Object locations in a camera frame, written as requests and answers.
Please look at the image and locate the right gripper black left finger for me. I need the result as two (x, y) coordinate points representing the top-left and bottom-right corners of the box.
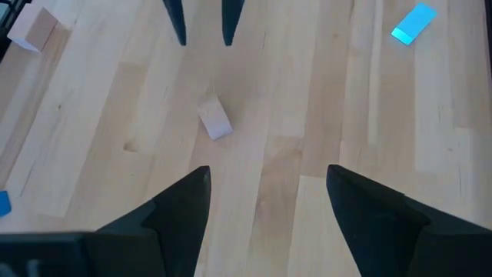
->
(86, 165), (212, 277)

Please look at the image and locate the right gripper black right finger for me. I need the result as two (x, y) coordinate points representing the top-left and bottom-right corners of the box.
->
(326, 164), (492, 277)

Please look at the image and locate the blue block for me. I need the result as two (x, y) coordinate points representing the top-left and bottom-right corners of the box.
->
(0, 190), (12, 219)
(391, 2), (439, 47)

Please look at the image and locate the plain wooden block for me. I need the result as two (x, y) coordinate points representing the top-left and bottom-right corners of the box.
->
(6, 2), (59, 54)
(197, 95), (234, 142)

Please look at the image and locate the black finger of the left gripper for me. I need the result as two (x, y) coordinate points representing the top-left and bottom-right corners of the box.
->
(221, 0), (246, 48)
(161, 0), (188, 48)

